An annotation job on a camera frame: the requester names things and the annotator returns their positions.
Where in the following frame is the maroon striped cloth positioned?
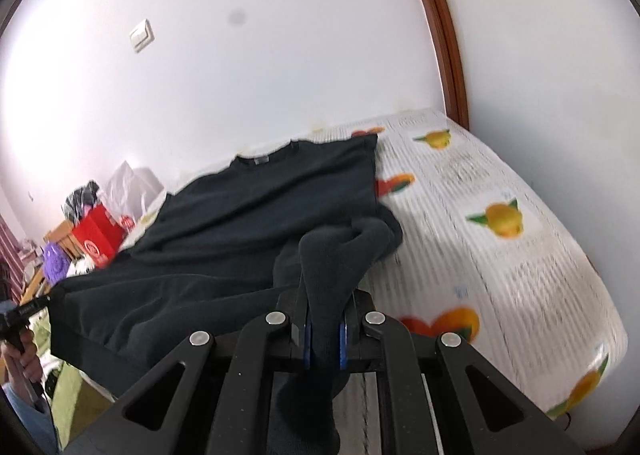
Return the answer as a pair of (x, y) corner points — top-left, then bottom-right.
(0, 215), (26, 296)

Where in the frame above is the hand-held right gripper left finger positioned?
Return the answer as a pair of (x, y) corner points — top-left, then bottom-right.
(65, 285), (313, 455)

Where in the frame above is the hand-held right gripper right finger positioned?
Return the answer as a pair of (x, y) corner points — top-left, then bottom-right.
(340, 290), (576, 455)

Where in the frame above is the person's left hand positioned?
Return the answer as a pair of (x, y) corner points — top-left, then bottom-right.
(5, 335), (46, 401)

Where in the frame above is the brown wooden door frame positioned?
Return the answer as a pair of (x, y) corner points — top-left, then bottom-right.
(395, 0), (471, 131)

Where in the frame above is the white light switch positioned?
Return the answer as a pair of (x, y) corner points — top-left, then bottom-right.
(129, 18), (156, 53)

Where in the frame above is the black sweatshirt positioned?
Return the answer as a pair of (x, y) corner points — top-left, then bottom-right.
(47, 132), (406, 455)

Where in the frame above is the fruit print tablecloth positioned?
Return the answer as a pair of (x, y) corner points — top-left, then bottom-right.
(135, 108), (630, 421)

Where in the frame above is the wooden bed headboard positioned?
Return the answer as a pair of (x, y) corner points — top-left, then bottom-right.
(20, 220), (81, 306)

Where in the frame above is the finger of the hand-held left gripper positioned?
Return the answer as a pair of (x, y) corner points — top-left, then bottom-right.
(20, 292), (55, 317)

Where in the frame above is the red paper bag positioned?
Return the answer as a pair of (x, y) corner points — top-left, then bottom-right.
(70, 202), (128, 268)

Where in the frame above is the purple bag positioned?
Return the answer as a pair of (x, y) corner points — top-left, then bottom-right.
(40, 242), (71, 286)

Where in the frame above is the person's left forearm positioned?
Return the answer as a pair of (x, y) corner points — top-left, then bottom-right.
(0, 380), (61, 455)

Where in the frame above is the white plastic bag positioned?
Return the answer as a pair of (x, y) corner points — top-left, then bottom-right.
(100, 160), (168, 228)

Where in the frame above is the green bedsheet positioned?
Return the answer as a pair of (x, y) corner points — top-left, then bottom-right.
(30, 315), (116, 441)

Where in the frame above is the grey plaid cloth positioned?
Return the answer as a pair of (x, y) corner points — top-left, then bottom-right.
(62, 180), (101, 223)

